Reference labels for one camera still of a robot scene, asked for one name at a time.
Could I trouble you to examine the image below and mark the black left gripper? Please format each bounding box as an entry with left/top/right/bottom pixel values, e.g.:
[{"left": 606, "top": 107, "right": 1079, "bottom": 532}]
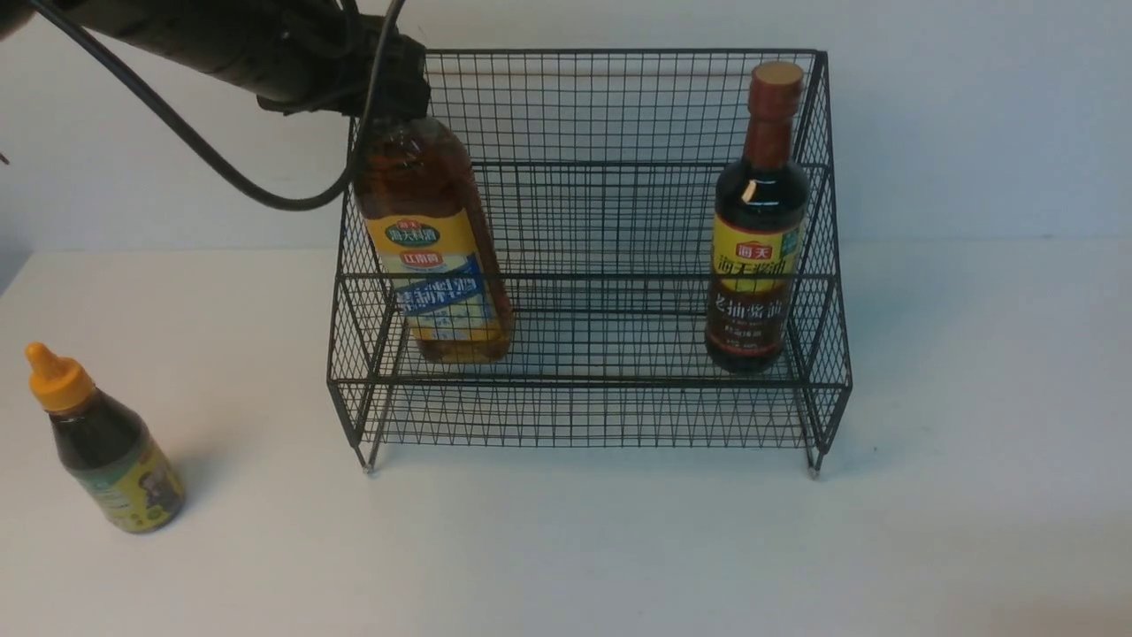
[{"left": 257, "top": 12, "right": 430, "bottom": 119}]

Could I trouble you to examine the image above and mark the large cooking wine bottle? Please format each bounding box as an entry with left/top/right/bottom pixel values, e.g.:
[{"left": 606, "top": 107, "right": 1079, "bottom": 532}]
[{"left": 353, "top": 117, "right": 514, "bottom": 364}]

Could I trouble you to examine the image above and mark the dark soy sauce bottle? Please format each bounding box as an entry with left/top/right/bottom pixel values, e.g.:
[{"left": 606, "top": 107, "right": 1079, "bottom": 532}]
[{"left": 704, "top": 60, "right": 811, "bottom": 375}]

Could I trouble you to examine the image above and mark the small orange-capped sauce bottle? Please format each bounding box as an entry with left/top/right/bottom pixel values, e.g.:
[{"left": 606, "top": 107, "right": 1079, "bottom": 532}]
[{"left": 25, "top": 342, "right": 186, "bottom": 533}]

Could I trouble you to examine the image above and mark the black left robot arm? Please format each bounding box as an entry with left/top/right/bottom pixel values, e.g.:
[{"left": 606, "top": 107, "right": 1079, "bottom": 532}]
[{"left": 55, "top": 1, "right": 430, "bottom": 120}]

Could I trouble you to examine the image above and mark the black wire mesh shelf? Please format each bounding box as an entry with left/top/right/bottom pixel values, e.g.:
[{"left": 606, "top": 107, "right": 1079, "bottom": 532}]
[{"left": 327, "top": 48, "right": 854, "bottom": 479}]

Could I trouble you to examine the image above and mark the black cable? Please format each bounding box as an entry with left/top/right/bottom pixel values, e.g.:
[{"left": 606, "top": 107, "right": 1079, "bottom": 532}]
[{"left": 27, "top": 0, "right": 408, "bottom": 212}]

